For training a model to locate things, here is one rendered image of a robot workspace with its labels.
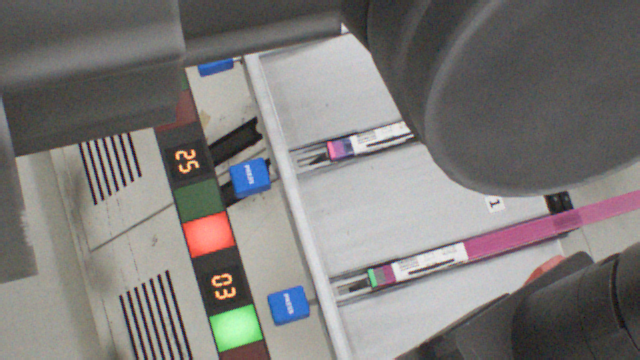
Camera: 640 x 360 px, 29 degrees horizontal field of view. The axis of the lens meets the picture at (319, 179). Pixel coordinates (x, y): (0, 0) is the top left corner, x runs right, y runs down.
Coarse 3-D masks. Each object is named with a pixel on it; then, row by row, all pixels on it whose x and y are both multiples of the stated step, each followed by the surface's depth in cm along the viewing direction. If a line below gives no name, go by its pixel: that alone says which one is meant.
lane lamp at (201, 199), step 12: (180, 192) 103; (192, 192) 103; (204, 192) 103; (216, 192) 103; (180, 204) 103; (192, 204) 103; (204, 204) 103; (216, 204) 103; (180, 216) 103; (192, 216) 103
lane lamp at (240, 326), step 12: (228, 312) 101; (240, 312) 101; (252, 312) 101; (216, 324) 100; (228, 324) 100; (240, 324) 100; (252, 324) 100; (216, 336) 100; (228, 336) 100; (240, 336) 100; (252, 336) 100; (228, 348) 100
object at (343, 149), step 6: (348, 138) 102; (336, 144) 102; (342, 144) 102; (348, 144) 102; (336, 150) 102; (342, 150) 102; (348, 150) 102; (336, 156) 102; (342, 156) 102; (348, 156) 103
